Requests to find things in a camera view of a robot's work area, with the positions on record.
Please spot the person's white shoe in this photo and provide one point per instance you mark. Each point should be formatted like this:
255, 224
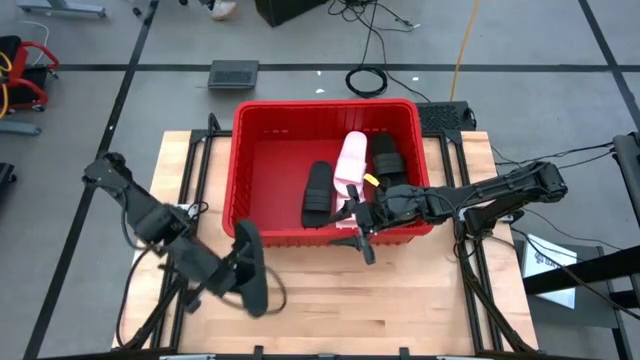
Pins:
223, 9

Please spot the black case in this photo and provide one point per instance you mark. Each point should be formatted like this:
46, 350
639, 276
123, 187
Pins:
285, 10

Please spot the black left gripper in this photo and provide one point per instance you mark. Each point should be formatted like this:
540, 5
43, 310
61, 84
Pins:
200, 260

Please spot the red plastic bin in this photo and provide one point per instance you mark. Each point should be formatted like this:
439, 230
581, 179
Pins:
280, 170

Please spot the grey foot pedal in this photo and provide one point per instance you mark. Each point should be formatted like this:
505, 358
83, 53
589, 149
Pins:
232, 75

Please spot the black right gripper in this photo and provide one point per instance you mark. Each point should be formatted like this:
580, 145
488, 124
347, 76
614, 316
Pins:
400, 205

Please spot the black aluminium frame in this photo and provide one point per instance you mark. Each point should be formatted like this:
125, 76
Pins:
446, 165
191, 150

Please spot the black bar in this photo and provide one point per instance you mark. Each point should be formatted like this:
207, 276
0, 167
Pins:
590, 270

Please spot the black slide sandal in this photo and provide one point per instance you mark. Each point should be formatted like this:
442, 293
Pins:
389, 165
252, 280
317, 195

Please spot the red trolley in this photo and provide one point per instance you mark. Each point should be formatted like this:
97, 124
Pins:
37, 92

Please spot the black perforated electronics box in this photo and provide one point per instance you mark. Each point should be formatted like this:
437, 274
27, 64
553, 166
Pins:
445, 117

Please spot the yellow tag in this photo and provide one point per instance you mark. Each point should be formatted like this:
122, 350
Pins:
370, 179

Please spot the grey metal foot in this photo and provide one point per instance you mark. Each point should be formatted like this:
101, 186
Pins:
20, 128
60, 7

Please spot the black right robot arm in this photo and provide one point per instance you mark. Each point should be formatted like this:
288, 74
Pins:
500, 187

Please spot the black stand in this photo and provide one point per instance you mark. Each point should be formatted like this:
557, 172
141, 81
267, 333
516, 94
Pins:
627, 165

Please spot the white printed paper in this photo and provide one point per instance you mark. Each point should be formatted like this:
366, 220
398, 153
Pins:
560, 252

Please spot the grey cart top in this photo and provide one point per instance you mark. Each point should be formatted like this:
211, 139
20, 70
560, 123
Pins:
592, 307

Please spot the black table bracket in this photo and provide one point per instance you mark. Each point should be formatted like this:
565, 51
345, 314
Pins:
258, 351
404, 352

